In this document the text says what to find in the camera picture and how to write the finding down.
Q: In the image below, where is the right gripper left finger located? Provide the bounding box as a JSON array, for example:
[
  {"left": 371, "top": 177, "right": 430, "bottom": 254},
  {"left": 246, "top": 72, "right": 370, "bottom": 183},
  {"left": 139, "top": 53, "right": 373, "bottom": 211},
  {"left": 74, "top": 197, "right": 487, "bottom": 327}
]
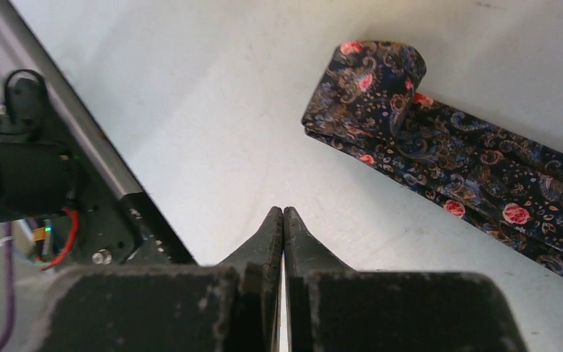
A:
[{"left": 24, "top": 207, "right": 284, "bottom": 351}]

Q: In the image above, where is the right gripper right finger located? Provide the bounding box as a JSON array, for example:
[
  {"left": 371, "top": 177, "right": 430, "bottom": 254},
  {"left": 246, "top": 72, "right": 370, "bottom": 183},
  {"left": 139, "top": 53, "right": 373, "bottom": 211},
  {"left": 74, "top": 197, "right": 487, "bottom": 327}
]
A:
[{"left": 283, "top": 207, "right": 527, "bottom": 351}]

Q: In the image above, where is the dark floral red-dotted tie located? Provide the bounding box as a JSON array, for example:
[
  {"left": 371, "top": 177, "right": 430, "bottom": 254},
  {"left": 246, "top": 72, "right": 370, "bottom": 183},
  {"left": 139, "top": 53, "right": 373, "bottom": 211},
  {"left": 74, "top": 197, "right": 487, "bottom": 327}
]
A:
[{"left": 301, "top": 40, "right": 563, "bottom": 278}]

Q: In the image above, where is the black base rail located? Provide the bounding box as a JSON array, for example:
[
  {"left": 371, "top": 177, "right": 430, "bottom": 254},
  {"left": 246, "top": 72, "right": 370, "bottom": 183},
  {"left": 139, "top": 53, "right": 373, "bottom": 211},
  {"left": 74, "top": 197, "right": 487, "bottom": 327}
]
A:
[{"left": 0, "top": 1, "right": 194, "bottom": 266}]

